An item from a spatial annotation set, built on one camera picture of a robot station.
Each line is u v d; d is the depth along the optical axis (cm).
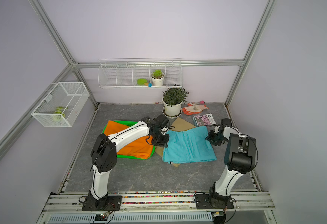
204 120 108
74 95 87
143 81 99
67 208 73
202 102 124
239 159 50
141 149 85
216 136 83
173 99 99
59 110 75
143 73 99
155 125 63
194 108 117
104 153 50
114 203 74
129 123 98
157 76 91
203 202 73
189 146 89
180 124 109
